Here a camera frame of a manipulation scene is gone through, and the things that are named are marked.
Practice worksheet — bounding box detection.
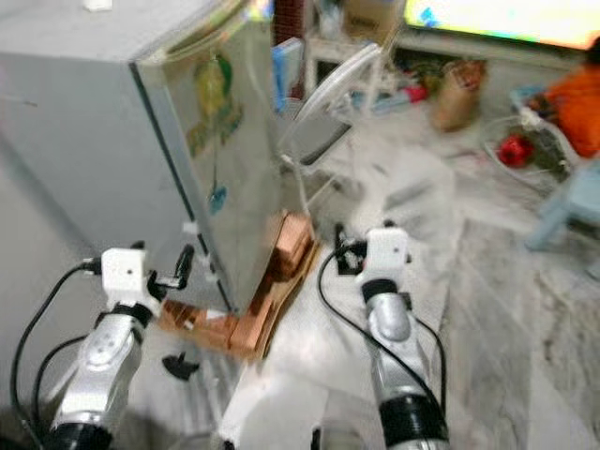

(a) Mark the white wire basket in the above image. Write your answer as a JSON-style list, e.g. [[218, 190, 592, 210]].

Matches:
[[483, 94, 584, 181]]

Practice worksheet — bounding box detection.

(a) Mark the red round object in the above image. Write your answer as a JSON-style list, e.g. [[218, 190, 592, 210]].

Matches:
[[495, 133, 537, 171]]

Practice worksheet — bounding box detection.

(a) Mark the white television shelf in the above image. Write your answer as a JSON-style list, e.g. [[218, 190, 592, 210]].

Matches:
[[305, 33, 600, 104]]

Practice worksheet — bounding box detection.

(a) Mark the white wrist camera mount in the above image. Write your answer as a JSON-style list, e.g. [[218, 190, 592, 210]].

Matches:
[[366, 226, 413, 284], [100, 246, 153, 318]]

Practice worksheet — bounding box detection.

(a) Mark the grey mini fridge body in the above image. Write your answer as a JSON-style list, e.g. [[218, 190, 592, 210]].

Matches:
[[0, 0, 240, 315]]

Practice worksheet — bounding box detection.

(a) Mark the brown printed cardboard box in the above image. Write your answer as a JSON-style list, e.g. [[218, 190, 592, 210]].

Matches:
[[340, 0, 400, 43]]

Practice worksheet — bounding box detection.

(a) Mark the black plastic scrap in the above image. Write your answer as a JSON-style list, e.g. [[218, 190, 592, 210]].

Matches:
[[160, 352, 199, 382]]

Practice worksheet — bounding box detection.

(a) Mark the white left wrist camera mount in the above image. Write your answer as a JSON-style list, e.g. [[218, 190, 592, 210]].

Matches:
[[100, 246, 153, 318]]

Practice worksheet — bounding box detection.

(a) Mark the blue flat object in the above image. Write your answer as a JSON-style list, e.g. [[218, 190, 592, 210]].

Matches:
[[272, 37, 307, 104]]

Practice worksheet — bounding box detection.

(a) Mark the light blue plastic stool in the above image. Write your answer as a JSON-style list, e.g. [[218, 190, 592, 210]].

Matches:
[[523, 157, 600, 254]]

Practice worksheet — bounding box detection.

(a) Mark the pink and blue bottle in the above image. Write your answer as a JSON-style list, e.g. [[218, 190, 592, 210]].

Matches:
[[375, 84, 430, 106]]

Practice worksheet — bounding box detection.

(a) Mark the brown paper bag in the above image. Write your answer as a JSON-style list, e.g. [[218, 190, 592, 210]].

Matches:
[[431, 58, 490, 134]]

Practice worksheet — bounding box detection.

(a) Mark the grey right robot leg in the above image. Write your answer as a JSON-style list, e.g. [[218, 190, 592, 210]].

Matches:
[[311, 427, 376, 450]]

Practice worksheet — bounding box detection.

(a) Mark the flat screen television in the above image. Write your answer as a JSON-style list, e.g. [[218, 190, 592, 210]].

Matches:
[[401, 0, 600, 53]]

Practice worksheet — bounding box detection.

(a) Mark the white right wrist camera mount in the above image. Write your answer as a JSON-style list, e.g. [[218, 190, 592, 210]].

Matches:
[[366, 226, 413, 284]]

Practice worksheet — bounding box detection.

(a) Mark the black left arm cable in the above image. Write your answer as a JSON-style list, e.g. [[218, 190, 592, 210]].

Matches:
[[9, 260, 106, 450]]

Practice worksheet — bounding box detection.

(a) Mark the grey metal folding chair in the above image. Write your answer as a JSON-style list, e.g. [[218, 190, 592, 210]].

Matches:
[[277, 42, 402, 226]]

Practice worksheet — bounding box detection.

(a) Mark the grey mini fridge door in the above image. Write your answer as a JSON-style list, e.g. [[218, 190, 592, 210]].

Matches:
[[131, 0, 303, 315]]

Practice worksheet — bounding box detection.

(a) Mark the red clay brick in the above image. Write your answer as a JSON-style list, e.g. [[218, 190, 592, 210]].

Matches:
[[277, 210, 317, 252], [272, 246, 315, 285], [225, 314, 278, 360]]

